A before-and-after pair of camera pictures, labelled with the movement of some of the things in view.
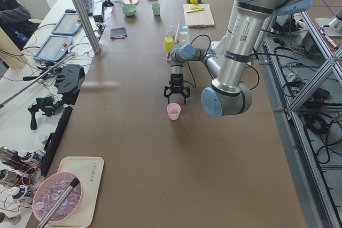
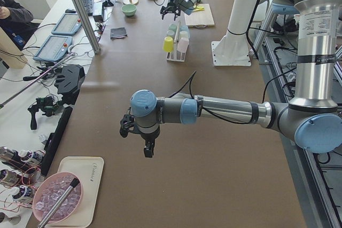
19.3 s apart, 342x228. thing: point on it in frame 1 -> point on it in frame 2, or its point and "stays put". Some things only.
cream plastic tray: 89,170 stays put
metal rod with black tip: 72,185 stays put
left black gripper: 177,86 -> 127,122
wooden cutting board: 199,18 stays put
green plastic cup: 156,8 -> 171,29
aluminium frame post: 79,5 stays put
